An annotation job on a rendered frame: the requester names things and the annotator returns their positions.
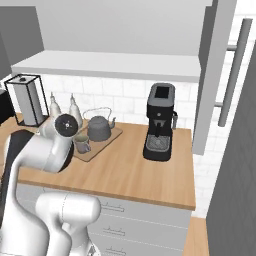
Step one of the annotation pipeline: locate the grey kettle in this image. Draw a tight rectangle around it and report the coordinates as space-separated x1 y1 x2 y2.
82 106 117 143

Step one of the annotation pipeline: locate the wooden tray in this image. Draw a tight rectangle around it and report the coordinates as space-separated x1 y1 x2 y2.
71 124 124 164

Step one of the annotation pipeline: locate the grey mug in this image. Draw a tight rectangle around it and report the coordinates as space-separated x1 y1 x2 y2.
73 133 92 155

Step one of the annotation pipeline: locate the grey cabinet door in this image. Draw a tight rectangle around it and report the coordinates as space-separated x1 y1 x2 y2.
192 0 239 156
0 5 45 80

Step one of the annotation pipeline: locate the black coffee machine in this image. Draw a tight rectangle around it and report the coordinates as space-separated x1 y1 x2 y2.
142 82 179 163

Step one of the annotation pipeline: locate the pale glass bottle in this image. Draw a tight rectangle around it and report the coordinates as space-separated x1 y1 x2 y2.
68 92 84 130
48 91 63 120

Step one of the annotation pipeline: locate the light grey drawer front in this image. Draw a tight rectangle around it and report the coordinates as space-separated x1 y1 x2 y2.
15 182 194 232
88 232 186 256
87 212 192 252

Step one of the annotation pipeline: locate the white paper towel roll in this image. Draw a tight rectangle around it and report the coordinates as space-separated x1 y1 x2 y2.
14 79 45 126

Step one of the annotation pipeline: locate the dark grey tall panel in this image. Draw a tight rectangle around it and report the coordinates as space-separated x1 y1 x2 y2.
206 39 256 256

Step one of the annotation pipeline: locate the black appliance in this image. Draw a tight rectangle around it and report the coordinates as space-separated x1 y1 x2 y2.
0 88 17 127

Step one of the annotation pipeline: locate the grey drawer handle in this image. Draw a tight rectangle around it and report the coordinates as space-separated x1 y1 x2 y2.
100 202 126 214
102 226 127 237
104 246 128 256

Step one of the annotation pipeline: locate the grey wall cabinet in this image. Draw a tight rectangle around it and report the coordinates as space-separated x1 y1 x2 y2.
10 0 215 84

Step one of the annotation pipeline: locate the grey bar door handle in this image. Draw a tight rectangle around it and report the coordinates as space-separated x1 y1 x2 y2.
214 17 254 128

